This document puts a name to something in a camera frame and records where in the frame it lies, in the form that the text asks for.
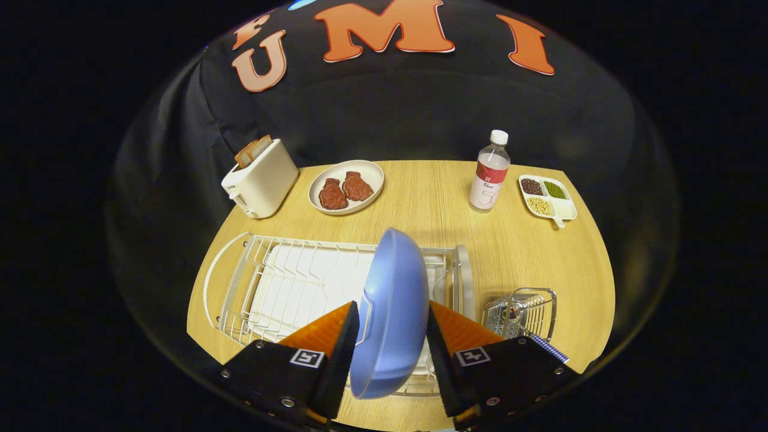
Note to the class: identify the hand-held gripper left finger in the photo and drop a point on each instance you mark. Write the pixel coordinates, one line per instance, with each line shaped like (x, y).
(342, 372)

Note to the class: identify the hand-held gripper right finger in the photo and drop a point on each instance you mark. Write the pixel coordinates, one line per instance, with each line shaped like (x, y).
(441, 372)

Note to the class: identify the blue plate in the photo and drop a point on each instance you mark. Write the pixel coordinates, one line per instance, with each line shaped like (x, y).
(390, 312)

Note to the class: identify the white oval plate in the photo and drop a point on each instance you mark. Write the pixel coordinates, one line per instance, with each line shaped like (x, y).
(367, 170)

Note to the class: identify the white divided dish with beans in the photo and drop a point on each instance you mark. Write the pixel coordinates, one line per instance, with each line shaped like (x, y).
(564, 210)

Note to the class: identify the red meat piece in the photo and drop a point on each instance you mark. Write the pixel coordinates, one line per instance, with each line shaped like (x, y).
(357, 186)
(332, 194)

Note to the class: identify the clear bottle with red label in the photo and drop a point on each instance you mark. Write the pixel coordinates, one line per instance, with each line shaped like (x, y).
(489, 186)

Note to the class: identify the white toaster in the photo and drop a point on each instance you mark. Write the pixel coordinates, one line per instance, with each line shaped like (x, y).
(264, 180)

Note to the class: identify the toasted bread slice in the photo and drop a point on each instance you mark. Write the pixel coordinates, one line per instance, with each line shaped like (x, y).
(246, 155)
(264, 143)

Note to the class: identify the black backdrop cloth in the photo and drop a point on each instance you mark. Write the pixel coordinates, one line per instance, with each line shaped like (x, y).
(420, 108)

